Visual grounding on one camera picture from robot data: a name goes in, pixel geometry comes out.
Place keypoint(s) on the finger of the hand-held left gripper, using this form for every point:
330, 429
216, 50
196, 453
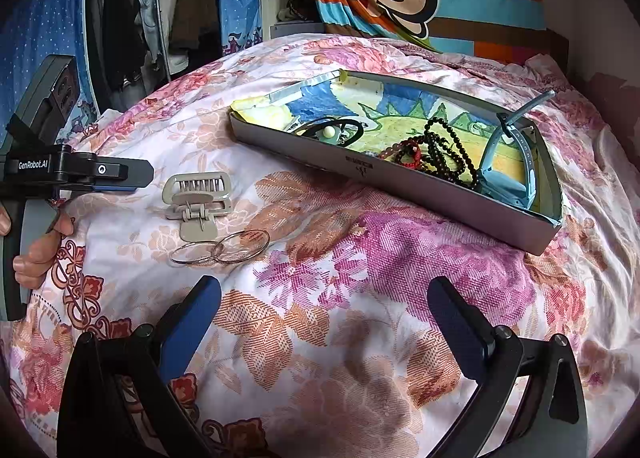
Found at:
125, 172
116, 187

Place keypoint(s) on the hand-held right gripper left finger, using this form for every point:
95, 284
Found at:
192, 325

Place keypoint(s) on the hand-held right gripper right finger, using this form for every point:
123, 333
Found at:
455, 325

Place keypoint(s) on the beige hair clip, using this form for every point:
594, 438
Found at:
192, 230

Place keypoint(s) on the grey cardboard box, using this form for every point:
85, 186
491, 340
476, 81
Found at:
400, 188

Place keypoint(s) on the person's left hand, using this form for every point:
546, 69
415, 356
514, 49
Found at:
37, 263

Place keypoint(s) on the floral bedsheet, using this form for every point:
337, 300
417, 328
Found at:
350, 328

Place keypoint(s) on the hanging clothes rack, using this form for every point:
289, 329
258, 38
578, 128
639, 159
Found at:
120, 28

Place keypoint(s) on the metal clothes rack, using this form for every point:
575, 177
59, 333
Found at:
162, 13

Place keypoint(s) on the crayon drawing paper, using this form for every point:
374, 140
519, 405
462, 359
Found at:
390, 123

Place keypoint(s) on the white cabinet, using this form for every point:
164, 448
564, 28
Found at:
290, 30

